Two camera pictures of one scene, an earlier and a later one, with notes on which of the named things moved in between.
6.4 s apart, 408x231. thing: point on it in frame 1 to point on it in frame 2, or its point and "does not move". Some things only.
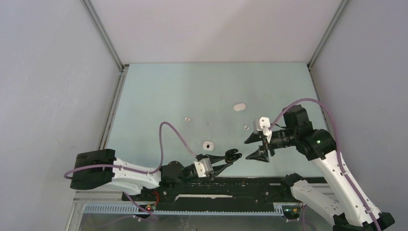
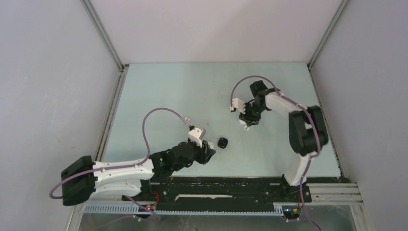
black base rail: [194, 193] does not move
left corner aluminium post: [108, 43] does not move
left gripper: [216, 173] to [204, 157]
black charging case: [230, 157] to [222, 142]
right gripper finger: [252, 138] to [250, 119]
